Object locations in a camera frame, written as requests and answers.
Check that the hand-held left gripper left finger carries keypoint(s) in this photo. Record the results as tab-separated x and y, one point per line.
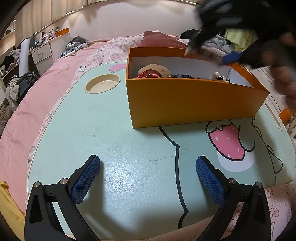
86	179

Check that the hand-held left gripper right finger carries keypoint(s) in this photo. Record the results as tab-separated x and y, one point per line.
210	183

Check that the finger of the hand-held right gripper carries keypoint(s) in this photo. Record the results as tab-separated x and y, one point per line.
208	30
232	58

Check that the orange cardboard box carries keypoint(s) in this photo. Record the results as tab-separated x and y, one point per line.
185	102

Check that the person's right hand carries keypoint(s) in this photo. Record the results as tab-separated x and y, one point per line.
284	76

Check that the grey clothes heap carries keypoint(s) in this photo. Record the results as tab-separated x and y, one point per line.
217	42

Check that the black garment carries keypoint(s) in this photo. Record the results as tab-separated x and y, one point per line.
188	34

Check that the yellow-green garment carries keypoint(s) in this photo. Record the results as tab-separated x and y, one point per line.
242	37

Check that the maroon pillow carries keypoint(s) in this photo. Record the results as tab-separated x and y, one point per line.
161	40

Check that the mint cartoon lap table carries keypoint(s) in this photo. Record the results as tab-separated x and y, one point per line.
115	139

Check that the black crumpled object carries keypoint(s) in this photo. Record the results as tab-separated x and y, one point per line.
183	76

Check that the beige round pouch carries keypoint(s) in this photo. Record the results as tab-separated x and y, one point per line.
159	68

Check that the orange object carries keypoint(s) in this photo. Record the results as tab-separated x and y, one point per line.
285	115

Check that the red foil ball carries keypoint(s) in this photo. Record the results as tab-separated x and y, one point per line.
149	75

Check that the pink blanket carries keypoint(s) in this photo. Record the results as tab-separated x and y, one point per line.
34	115

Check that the yellow cloth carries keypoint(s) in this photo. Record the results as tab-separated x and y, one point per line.
9	208

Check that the brown fuzzy blanket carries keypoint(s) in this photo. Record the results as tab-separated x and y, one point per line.
5	118

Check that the clothes heap on chair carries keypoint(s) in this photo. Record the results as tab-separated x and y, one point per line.
25	81

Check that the white bottle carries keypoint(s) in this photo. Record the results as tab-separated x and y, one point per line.
69	54

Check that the grey clothes on bed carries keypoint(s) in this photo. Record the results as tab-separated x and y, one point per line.
77	42

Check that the white nightstand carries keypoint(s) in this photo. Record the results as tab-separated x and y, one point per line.
42	53

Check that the white chair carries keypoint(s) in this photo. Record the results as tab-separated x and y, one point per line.
24	58

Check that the dark clothes pile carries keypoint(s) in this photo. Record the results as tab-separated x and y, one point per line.
9	61

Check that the small orange box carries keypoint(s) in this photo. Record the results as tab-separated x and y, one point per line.
62	32

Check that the toiletries on ledge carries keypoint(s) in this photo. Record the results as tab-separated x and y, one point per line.
45	37

